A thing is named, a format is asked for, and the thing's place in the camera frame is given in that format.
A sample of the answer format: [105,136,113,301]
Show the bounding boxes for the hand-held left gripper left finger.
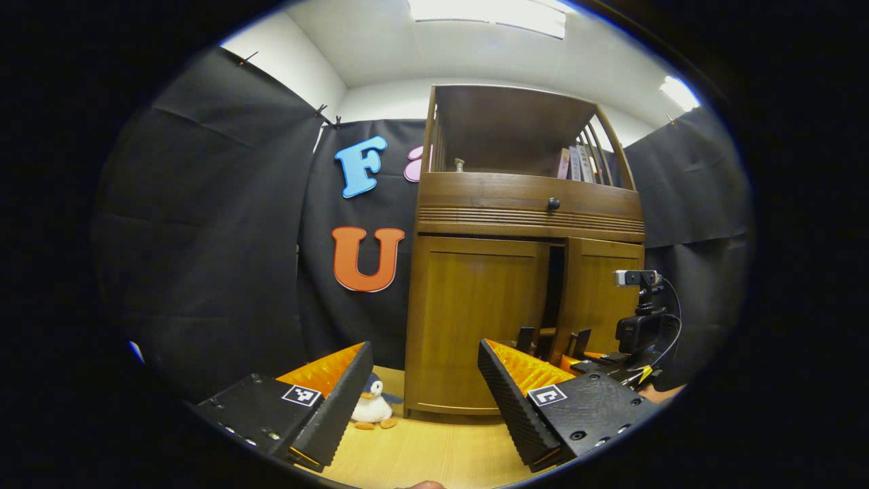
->
[197,341,374,473]

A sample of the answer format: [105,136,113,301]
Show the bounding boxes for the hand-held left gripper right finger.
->
[477,339,663,473]

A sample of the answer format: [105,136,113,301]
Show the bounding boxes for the wooden shoe cabinet door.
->
[551,238,646,362]
[405,236,549,415]

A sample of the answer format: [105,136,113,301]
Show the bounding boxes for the wooden double-door shoe cabinet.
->
[404,84,647,416]

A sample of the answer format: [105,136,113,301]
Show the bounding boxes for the penguin plush toy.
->
[351,372,403,431]

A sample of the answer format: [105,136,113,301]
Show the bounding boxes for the wooden drawer with black knob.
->
[415,172,646,244]

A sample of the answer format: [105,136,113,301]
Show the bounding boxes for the black backdrop cloth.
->
[92,46,754,401]

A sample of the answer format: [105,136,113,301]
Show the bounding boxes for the small ceiling light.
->
[660,75,701,113]

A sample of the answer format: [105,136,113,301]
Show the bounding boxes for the large ceiling light panel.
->
[407,0,568,39]

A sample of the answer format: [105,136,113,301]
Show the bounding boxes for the black cable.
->
[655,275,684,371]

